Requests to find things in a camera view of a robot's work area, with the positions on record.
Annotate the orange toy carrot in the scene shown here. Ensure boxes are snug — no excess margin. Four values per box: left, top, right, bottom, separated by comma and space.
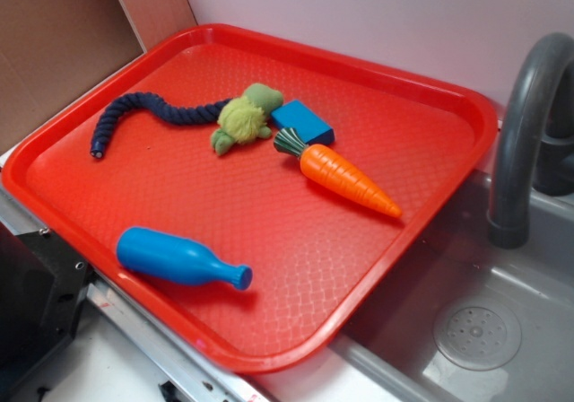
274, 127, 403, 218

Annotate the red plastic tray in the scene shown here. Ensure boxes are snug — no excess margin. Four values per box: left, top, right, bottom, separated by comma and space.
2, 25, 498, 374

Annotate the blue rectangular block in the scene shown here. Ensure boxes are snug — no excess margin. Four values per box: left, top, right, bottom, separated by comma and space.
271, 100, 335, 145

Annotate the green plush turtle toy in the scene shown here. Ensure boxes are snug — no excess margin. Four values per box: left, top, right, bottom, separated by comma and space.
210, 83, 283, 156

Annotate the blue toy bottle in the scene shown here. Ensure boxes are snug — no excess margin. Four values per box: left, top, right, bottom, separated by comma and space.
116, 227, 253, 291

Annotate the grey plastic sink basin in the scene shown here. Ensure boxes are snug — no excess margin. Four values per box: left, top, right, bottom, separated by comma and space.
330, 168, 574, 402

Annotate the grey toy faucet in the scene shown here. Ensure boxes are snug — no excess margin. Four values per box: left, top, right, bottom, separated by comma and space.
487, 32, 573, 249

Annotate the brown cardboard panel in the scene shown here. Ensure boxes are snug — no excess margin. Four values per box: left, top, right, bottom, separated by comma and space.
1, 0, 196, 153

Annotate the navy blue rope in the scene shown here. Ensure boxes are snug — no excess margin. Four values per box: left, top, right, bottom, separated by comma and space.
90, 92, 234, 161

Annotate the black metal bracket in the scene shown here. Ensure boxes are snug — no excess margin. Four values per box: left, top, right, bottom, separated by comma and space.
1, 226, 91, 393

